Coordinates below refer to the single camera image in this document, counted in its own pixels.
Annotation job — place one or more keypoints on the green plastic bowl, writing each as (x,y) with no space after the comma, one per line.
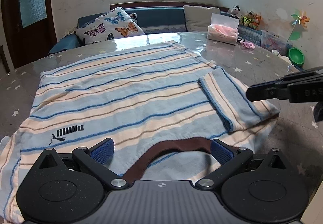
(296,56)

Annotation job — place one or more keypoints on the dark wooden door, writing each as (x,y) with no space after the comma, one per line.
(29,29)

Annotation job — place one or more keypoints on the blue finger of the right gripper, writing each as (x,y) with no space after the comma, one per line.
(276,89)

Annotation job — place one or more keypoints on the blue sofa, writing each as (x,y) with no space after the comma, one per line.
(152,20)

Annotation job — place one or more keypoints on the orange yellow plush toys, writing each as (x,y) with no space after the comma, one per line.
(251,20)

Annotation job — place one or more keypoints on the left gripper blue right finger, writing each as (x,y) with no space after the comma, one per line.
(231,160)

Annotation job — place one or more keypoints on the clear box pink contents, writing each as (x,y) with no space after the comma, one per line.
(223,29)

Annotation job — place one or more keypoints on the beige cushion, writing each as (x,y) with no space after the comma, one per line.
(198,18)

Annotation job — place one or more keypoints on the colourful paper pinwheel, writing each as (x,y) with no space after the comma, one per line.
(299,24)

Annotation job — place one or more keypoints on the blue beige striped shirt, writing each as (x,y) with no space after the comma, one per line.
(160,104)

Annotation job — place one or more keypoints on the black white plush toy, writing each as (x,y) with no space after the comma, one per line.
(235,11)

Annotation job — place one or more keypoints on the pink scissors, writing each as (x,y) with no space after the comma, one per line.
(247,45)

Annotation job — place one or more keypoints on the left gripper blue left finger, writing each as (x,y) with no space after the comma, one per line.
(92,161)

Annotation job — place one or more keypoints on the clear storage bin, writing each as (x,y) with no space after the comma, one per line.
(272,42)

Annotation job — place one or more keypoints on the butterfly print pillow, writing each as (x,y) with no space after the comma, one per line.
(111,25)

